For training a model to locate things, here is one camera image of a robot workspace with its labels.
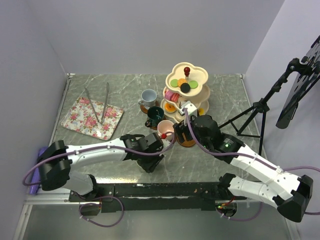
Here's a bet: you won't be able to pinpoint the cream three-tier cake stand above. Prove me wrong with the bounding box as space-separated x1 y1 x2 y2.
160 62 211 123

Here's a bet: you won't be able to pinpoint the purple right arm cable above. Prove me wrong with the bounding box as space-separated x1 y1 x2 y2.
183 107 320 222

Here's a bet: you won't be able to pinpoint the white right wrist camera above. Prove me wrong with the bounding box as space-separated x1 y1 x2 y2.
179 101 198 117

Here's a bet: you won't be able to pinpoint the black tripod stand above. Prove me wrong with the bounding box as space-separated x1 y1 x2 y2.
218 56 308 155

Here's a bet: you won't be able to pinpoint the black sandwich cookie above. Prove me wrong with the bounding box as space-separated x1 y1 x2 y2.
180 82 191 93

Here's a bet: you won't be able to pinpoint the purple handle tool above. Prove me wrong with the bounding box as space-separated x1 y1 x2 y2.
29 146 48 195

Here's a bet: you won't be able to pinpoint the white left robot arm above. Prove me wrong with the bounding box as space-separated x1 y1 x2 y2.
37 133 164 201

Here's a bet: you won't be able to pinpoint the floral serving tray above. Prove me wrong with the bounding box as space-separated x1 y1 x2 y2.
61 96 124 140

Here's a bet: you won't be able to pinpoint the pink teacup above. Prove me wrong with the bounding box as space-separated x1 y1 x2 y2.
157 120 174 141

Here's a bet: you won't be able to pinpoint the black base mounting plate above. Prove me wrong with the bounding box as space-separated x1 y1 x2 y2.
68 182 234 213

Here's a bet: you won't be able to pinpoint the metal fork tongs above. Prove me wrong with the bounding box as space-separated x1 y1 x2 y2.
84 82 110 125

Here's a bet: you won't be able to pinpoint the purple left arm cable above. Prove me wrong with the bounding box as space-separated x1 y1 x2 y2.
22 129 177 187

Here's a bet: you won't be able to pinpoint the light blue mug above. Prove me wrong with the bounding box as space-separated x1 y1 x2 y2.
138 89 158 109

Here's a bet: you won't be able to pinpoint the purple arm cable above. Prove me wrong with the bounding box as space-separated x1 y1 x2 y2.
183 107 320 222
22 129 177 187

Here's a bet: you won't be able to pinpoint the dark green teacup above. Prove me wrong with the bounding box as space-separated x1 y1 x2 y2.
144 106 165 128

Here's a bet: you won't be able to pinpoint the brown wooden coaster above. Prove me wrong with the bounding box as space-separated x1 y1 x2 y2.
177 134 196 148
139 100 160 114
150 116 167 130

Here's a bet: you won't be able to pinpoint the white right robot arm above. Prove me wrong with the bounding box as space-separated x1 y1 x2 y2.
173 115 314 223

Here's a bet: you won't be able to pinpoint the red toy cake slice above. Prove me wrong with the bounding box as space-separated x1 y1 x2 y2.
170 93 180 103

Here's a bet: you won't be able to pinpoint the orange toy tart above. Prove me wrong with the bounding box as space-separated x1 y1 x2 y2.
164 102 176 113

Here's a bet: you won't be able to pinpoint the pink toy cake slice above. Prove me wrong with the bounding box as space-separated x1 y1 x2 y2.
164 89 174 101

